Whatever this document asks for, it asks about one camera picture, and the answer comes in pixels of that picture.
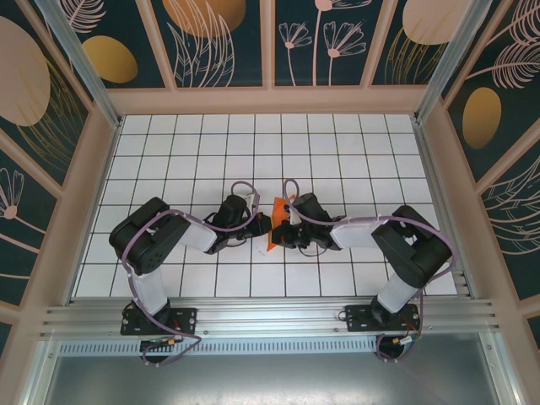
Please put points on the aluminium mounting rail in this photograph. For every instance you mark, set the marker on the aluminium mounting rail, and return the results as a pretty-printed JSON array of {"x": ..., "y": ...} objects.
[{"x": 270, "y": 320}]

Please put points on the orange paper sheet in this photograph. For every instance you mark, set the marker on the orange paper sheet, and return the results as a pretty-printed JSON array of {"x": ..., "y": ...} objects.
[{"x": 279, "y": 208}]

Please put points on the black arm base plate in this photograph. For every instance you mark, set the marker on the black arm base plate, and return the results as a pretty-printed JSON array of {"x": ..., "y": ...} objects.
[
  {"x": 358, "y": 318},
  {"x": 185, "y": 318}
]

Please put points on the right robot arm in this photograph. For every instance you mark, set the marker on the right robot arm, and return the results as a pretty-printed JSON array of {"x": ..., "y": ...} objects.
[{"x": 413, "y": 249}]

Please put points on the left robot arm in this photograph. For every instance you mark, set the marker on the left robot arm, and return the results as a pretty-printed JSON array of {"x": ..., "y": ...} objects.
[{"x": 147, "y": 236}]

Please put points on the aluminium side rail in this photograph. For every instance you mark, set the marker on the aluminium side rail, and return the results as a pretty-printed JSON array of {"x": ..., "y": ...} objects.
[{"x": 443, "y": 185}]

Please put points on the aluminium frame post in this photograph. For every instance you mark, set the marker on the aluminium frame post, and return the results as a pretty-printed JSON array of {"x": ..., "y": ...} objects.
[
  {"x": 453, "y": 59},
  {"x": 80, "y": 67}
]

